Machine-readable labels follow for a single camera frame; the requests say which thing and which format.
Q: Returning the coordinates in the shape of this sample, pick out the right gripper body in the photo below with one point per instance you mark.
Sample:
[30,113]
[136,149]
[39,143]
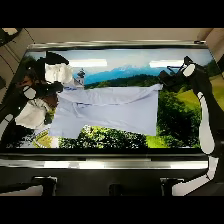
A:
[170,79]

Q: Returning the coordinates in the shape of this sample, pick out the light blue shirt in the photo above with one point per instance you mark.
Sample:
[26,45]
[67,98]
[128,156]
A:
[116,110]

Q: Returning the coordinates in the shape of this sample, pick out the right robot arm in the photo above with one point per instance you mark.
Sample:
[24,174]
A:
[206,116]

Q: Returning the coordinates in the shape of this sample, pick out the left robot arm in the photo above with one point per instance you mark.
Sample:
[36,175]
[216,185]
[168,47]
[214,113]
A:
[13,133]

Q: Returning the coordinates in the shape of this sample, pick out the white garment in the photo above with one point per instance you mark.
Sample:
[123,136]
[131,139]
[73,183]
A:
[58,73]
[31,115]

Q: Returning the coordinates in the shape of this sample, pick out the black garment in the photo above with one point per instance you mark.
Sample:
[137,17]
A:
[50,58]

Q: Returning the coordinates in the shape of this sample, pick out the silver frame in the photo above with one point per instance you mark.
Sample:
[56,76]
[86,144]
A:
[116,164]

